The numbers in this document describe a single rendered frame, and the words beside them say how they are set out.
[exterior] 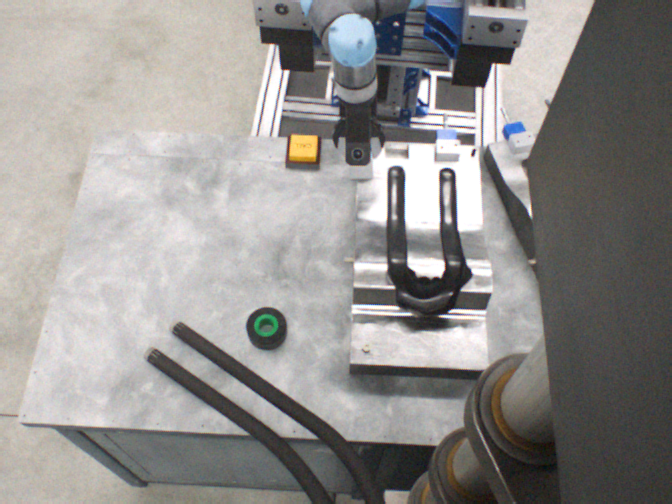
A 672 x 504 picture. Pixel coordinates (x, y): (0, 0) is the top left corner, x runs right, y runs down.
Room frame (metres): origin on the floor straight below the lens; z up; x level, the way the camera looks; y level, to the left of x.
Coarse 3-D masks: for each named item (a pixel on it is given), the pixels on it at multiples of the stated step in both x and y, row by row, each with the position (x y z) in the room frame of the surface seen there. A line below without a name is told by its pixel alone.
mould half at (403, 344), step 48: (384, 144) 0.93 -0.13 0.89; (432, 144) 0.93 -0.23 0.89; (384, 192) 0.81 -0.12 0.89; (432, 192) 0.81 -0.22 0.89; (480, 192) 0.81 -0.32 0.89; (384, 240) 0.68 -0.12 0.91; (432, 240) 0.68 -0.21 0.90; (480, 240) 0.68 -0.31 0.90; (384, 288) 0.56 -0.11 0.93; (480, 288) 0.56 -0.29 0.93; (384, 336) 0.49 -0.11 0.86; (432, 336) 0.49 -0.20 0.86; (480, 336) 0.49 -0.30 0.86
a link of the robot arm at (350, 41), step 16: (352, 16) 0.88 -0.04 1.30; (336, 32) 0.85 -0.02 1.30; (352, 32) 0.84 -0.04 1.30; (368, 32) 0.84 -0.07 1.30; (336, 48) 0.83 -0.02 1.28; (352, 48) 0.82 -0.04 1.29; (368, 48) 0.83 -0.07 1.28; (336, 64) 0.83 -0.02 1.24; (352, 64) 0.82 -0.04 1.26; (368, 64) 0.83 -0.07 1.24; (336, 80) 0.84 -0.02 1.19; (352, 80) 0.82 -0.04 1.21; (368, 80) 0.83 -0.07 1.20
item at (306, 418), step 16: (176, 320) 0.54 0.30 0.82; (176, 336) 0.51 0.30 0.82; (192, 336) 0.50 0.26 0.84; (208, 352) 0.46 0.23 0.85; (224, 352) 0.46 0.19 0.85; (224, 368) 0.43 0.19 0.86; (240, 368) 0.43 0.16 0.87; (256, 384) 0.39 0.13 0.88; (272, 400) 0.36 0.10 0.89; (288, 400) 0.36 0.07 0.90; (304, 416) 0.33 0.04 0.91
